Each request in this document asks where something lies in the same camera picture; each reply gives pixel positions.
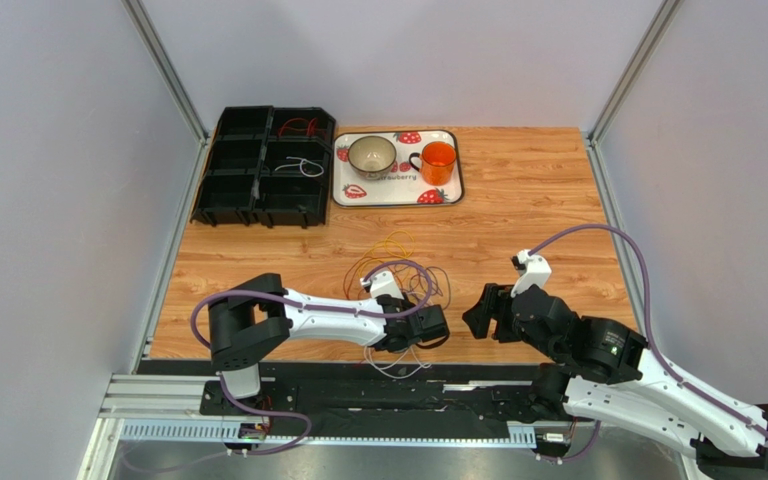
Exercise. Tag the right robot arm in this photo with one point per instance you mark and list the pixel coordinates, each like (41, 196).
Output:
(600, 370)

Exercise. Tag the strawberry pattern tray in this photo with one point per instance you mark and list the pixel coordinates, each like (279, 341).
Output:
(403, 185)

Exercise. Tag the beige ceramic bowl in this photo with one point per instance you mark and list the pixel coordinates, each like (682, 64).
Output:
(372, 157)

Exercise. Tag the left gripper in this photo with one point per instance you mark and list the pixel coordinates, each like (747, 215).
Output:
(404, 304)

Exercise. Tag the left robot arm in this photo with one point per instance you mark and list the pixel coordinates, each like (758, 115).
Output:
(250, 321)

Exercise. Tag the orange mug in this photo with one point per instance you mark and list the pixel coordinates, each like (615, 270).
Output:
(435, 162)

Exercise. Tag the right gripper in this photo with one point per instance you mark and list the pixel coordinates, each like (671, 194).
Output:
(499, 309)

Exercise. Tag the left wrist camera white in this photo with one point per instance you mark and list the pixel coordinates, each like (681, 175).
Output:
(382, 283)

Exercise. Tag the black compartment bin organizer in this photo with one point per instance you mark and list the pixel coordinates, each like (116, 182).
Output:
(268, 165)

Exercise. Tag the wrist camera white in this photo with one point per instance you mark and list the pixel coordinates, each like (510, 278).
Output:
(532, 269)
(382, 283)

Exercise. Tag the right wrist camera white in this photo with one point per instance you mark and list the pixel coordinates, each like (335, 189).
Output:
(532, 269)

